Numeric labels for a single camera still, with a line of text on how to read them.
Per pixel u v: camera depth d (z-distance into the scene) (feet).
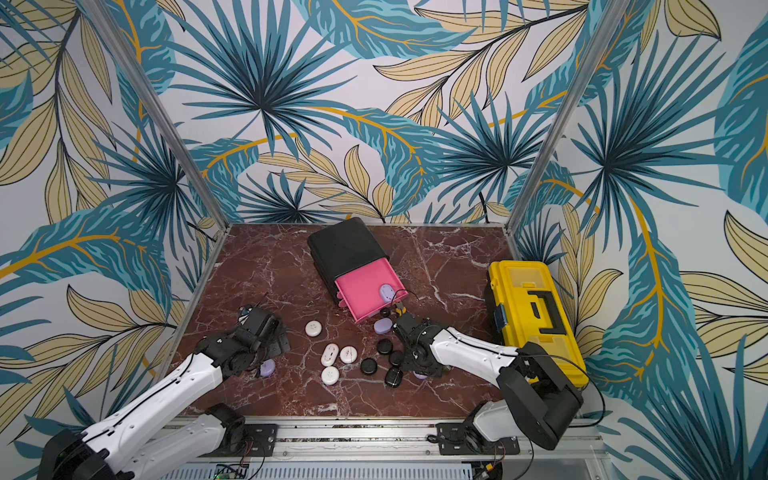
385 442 2.45
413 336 2.23
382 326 2.96
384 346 2.89
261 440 2.40
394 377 2.73
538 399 1.40
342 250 2.96
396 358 2.83
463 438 2.42
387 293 2.81
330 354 2.81
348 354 2.81
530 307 2.58
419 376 2.68
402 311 3.11
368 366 2.75
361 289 2.83
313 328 2.96
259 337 2.06
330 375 2.69
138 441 1.42
